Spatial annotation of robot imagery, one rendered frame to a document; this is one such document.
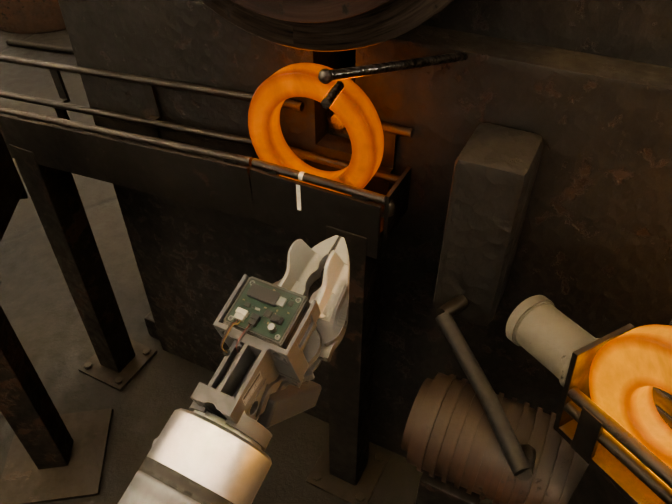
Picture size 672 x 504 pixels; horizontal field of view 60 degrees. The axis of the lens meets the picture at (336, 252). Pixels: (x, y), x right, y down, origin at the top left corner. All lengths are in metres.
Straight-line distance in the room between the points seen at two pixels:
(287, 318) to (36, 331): 1.26
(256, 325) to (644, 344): 0.32
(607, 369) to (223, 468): 0.34
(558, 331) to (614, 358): 0.07
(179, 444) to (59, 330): 1.22
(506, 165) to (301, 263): 0.24
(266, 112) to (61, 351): 1.01
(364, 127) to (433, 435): 0.37
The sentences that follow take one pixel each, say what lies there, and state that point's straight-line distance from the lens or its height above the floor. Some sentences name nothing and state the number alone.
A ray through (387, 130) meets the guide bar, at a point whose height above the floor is 0.76.
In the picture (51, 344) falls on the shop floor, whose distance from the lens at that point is 1.64.
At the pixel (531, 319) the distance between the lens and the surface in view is 0.63.
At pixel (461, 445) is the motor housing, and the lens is 0.74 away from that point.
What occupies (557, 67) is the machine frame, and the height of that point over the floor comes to 0.87.
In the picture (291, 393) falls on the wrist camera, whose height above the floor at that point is 0.68.
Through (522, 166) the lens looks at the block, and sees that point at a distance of 0.65.
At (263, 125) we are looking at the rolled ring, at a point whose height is 0.76.
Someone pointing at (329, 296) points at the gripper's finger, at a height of 0.75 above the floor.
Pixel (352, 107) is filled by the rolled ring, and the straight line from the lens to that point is 0.70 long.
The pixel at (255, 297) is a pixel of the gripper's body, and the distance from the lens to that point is 0.49.
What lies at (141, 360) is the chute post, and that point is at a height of 0.01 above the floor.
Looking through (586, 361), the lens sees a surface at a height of 0.70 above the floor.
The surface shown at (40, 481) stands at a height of 0.01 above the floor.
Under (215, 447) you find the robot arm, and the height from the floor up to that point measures 0.74.
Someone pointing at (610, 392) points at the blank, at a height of 0.69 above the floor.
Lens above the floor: 1.13
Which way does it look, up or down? 41 degrees down
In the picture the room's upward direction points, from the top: straight up
